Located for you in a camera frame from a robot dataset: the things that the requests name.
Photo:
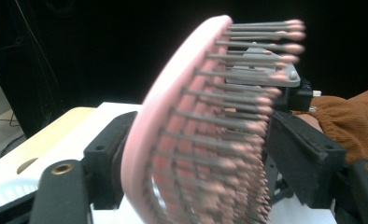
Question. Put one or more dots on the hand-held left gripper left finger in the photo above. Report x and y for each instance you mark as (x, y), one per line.
(106, 161)

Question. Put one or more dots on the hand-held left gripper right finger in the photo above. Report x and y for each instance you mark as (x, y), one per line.
(306, 161)

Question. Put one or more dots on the pink hairbrush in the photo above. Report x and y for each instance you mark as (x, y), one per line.
(160, 124)

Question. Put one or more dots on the white plastic basket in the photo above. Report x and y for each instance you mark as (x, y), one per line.
(4, 193)

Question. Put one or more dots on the wooden table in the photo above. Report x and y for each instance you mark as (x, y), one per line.
(32, 137)

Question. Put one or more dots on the black curtain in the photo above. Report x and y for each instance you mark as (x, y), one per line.
(110, 46)

